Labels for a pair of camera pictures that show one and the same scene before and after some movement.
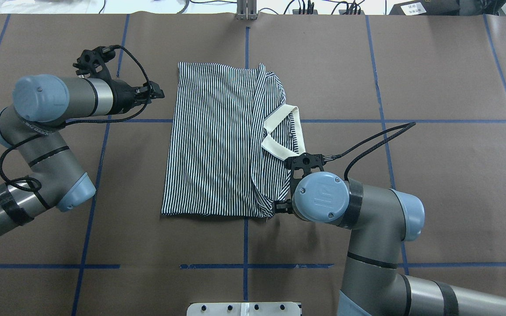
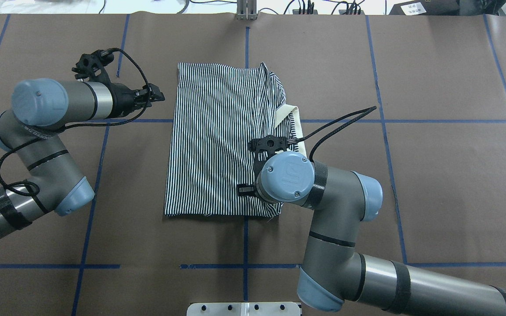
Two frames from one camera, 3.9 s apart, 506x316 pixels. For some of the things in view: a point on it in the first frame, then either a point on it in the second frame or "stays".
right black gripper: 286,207 -> 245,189
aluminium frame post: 247,10 stays
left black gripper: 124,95 stays
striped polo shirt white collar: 232,139 stays
